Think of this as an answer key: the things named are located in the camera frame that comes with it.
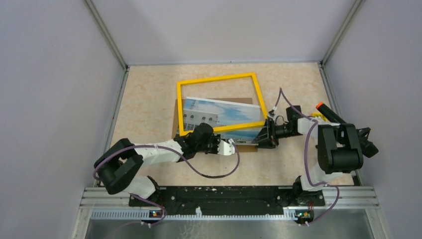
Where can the yellow screw box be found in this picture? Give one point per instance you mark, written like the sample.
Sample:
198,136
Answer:
319,116

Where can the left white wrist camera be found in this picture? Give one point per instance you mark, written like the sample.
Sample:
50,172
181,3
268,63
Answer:
226,147

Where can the brown frame backing board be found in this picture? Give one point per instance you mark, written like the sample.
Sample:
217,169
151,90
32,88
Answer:
241,147

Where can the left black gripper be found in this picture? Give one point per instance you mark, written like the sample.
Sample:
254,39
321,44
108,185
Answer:
216,138

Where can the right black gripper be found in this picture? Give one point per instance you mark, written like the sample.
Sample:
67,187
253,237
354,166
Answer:
267,138

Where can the white cable duct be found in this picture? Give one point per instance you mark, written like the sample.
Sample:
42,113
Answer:
146,215

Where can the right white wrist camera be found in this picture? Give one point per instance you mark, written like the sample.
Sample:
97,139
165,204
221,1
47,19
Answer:
277,119

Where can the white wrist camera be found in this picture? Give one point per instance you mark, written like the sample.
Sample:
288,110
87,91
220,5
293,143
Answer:
277,119
226,147

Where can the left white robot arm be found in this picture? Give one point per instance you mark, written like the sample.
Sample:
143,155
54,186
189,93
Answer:
118,168

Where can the aluminium front rail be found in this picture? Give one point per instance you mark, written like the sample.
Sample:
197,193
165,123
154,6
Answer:
350,197

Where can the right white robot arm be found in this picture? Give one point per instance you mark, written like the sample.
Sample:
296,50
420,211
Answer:
331,150

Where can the yellow picture frame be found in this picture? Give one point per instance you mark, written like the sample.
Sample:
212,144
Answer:
226,128

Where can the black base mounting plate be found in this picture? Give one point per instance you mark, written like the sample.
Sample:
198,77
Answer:
234,200

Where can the building and sky photo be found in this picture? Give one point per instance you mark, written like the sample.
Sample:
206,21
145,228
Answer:
223,112

